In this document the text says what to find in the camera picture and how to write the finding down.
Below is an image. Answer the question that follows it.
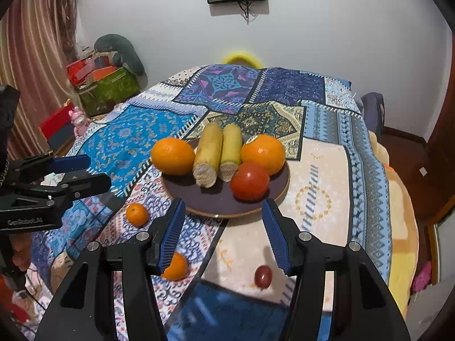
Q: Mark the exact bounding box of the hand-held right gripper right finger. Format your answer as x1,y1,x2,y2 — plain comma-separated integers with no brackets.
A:
261,198,413,341

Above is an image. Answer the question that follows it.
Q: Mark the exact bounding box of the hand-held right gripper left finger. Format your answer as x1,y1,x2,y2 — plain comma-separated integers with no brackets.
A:
34,197,187,341

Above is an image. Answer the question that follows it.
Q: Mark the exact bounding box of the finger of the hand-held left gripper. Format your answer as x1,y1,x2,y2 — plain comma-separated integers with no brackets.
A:
9,154,92,182
7,173,113,207

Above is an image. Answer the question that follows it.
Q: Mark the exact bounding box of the dark round plate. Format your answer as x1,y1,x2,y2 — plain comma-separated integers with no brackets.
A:
162,137,291,218

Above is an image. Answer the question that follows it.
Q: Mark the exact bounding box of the red tomato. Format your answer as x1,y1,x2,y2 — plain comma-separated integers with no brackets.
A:
230,162,271,201

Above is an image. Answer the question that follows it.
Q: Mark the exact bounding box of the plain orange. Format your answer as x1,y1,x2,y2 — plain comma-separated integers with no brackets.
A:
150,137,196,176

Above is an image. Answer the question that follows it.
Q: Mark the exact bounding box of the orange with sticker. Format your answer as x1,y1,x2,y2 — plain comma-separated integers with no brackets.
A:
241,134,287,176

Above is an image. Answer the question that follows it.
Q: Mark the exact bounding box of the yellow corn cob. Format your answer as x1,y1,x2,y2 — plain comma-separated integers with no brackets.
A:
193,122,224,188
218,124,243,183

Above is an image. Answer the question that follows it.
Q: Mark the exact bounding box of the small tangerine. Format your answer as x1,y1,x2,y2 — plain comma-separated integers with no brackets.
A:
126,203,149,227
161,252,189,281

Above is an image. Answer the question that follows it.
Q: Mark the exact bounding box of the flat red box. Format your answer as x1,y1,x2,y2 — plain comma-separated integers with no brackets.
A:
38,102,81,150

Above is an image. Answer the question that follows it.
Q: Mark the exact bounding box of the red grape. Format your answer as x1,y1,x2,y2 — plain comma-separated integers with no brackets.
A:
254,265,274,289

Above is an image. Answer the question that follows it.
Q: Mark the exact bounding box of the pink toy figure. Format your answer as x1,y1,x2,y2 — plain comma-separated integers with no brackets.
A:
69,108,90,136

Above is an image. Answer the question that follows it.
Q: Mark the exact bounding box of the blue patchwork blanket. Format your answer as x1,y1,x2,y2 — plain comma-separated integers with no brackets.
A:
21,64,396,341

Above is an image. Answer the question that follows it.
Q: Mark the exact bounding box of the green cardboard box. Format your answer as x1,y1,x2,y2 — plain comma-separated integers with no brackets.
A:
78,67,141,116

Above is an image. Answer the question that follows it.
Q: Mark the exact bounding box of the red gift box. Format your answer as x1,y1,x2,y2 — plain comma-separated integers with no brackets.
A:
67,57,104,86

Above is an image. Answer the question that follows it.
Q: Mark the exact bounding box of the orange flat box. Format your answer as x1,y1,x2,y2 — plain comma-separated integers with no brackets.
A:
87,66,123,82

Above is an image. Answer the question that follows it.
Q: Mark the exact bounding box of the striped brown curtain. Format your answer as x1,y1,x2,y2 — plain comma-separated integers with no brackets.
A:
0,0,79,160

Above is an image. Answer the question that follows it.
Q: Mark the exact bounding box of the grey plush toy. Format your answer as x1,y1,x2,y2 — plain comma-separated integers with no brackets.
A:
94,34,146,77

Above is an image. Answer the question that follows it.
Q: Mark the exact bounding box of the yellow fleece blanket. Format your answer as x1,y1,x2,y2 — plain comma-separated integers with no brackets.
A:
368,131,421,320

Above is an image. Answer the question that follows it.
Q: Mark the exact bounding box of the pink slipper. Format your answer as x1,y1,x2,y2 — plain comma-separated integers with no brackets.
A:
412,261,433,292

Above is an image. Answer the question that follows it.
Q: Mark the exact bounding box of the purple chair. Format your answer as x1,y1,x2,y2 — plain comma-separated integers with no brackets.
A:
360,92,385,136

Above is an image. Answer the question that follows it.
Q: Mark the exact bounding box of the yellow foam ring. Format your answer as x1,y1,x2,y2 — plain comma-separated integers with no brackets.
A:
222,53,264,69

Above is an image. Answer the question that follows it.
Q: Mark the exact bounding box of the black monitor cable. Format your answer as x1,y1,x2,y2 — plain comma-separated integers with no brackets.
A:
237,0,258,21

